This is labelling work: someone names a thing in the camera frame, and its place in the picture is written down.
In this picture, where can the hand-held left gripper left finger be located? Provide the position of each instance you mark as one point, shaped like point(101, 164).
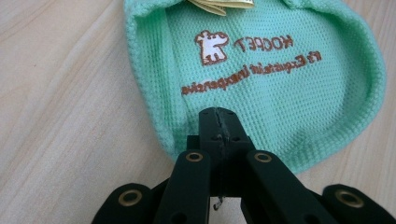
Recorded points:
point(210, 130)

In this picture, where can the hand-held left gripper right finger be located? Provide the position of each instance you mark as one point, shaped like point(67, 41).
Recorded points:
point(232, 137)

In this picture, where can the mint green pet shirt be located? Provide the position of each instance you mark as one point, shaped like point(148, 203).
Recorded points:
point(274, 93)

